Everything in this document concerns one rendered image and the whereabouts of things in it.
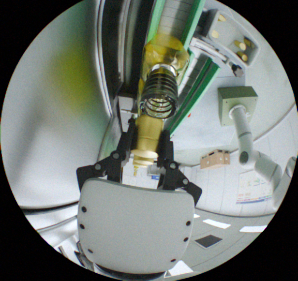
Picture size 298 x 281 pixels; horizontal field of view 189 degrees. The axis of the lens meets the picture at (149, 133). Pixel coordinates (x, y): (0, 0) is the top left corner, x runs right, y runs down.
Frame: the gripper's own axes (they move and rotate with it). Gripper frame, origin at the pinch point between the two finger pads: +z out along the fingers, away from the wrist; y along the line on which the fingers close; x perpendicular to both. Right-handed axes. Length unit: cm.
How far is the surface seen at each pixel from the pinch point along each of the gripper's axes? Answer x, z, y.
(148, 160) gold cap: -4.4, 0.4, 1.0
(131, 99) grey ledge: -14.3, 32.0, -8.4
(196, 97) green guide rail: -1.0, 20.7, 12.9
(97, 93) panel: -0.8, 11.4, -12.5
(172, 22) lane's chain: 20.0, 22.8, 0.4
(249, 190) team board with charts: -160, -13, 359
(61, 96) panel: 4.5, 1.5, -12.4
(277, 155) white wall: -17, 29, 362
